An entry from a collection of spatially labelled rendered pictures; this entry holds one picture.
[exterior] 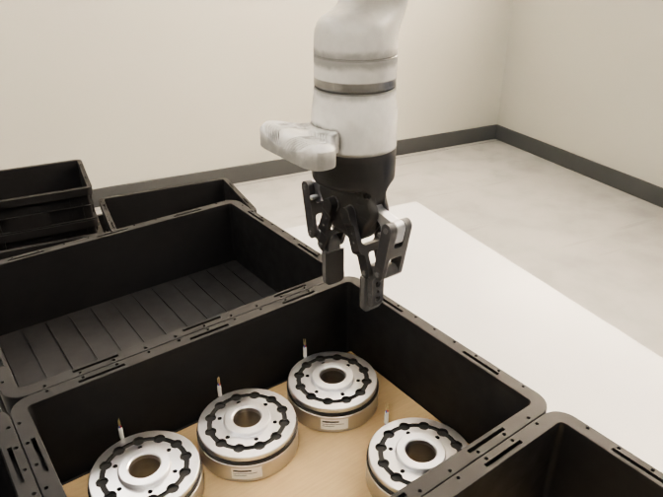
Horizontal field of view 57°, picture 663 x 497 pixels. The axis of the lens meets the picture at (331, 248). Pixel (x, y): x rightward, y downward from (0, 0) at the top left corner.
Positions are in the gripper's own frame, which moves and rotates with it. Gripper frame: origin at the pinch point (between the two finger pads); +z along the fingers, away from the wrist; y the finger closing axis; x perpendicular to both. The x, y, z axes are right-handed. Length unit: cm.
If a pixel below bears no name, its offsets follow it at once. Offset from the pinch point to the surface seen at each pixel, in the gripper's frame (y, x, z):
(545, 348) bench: 4, -44, 30
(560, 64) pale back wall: 183, -299, 40
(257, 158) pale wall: 259, -132, 87
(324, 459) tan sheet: -3.8, 6.1, 17.2
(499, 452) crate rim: -19.4, -0.6, 7.2
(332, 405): -0.8, 2.8, 14.0
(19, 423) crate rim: 7.5, 30.7, 7.4
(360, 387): -0.1, -1.5, 14.0
